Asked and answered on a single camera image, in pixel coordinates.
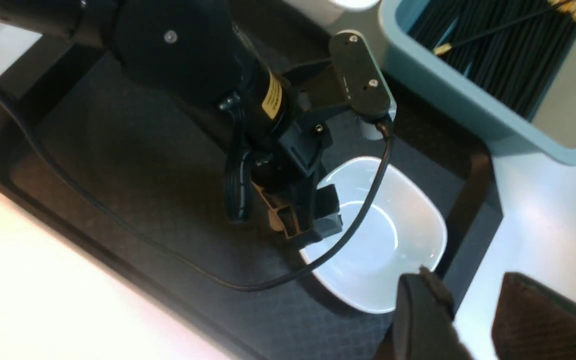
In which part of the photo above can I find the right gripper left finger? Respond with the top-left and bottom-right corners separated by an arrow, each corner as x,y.
373,266 -> 473,360

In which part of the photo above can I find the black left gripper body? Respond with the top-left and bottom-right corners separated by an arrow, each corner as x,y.
247,60 -> 344,249

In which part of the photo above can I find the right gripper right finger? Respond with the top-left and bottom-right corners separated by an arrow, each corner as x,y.
491,272 -> 576,360

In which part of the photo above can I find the white square sauce dish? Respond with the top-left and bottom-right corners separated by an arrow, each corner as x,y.
299,156 -> 448,314

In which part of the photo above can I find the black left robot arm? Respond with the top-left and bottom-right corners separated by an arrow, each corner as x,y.
0,0 -> 343,248

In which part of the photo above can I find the teal chopstick tray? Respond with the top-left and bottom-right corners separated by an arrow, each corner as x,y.
378,0 -> 576,166

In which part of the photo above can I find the black serving tray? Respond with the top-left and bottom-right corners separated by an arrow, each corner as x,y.
0,36 -> 503,360

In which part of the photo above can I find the black chopstick bundle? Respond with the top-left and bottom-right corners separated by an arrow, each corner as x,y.
407,0 -> 576,122

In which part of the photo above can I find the black camera cable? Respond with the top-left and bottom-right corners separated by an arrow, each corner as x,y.
0,55 -> 395,293

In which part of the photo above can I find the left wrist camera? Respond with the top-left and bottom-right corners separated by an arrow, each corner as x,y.
328,29 -> 398,141

